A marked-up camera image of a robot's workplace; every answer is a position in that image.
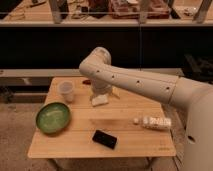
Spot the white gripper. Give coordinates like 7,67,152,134
90,79,112,99

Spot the green ceramic bowl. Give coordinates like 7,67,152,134
36,102,71,134

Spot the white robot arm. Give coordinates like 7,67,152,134
79,47,213,171

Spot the white rectangular block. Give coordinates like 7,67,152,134
92,95,108,107

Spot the small dark red object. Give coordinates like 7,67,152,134
82,79,91,85

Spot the black rectangular phone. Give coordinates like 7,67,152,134
92,130,117,149

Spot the wooden folding table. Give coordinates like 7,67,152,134
28,77,176,159

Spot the white pill bottle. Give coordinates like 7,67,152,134
142,116,172,130

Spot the long background workbench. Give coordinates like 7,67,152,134
0,0,213,27

